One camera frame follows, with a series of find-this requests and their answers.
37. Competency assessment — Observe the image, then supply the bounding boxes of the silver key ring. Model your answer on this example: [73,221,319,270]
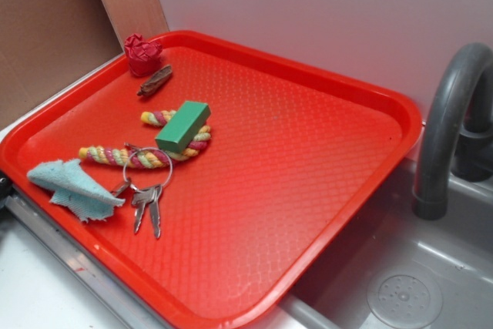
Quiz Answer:
[122,142,174,191]

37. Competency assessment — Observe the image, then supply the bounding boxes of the grey plastic faucet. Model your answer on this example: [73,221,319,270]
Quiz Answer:
[412,42,492,220]

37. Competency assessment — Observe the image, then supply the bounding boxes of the silver key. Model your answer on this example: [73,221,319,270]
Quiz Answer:
[131,187,154,234]
[149,185,163,239]

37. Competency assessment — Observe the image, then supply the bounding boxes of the metal rail strip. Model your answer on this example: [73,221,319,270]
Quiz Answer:
[1,176,169,328]

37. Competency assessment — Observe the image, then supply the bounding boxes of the right silver key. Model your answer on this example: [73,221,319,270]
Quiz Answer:
[149,185,163,239]

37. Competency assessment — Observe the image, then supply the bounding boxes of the brown wood bark piece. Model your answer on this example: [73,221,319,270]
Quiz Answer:
[137,65,173,97]

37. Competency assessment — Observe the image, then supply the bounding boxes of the green wooden block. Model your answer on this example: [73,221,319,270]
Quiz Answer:
[155,101,211,153]

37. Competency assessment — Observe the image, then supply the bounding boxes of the grey plastic sink basin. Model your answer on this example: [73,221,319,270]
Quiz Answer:
[280,160,492,328]

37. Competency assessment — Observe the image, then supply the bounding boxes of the brown cardboard panel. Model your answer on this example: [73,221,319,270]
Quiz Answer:
[1,0,121,128]

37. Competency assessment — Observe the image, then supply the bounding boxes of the red plastic tray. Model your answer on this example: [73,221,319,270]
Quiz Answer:
[1,31,421,328]

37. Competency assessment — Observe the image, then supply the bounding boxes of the light blue cloth scrap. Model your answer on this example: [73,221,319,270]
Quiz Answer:
[27,159,125,222]

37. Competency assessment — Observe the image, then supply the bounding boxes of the left silver key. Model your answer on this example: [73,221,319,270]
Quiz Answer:
[131,187,154,234]

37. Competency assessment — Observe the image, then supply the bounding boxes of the multicolour twisted rope toy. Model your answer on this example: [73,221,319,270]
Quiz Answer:
[79,125,212,170]

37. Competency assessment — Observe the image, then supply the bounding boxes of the crumpled red paper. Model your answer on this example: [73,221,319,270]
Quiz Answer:
[124,33,163,77]

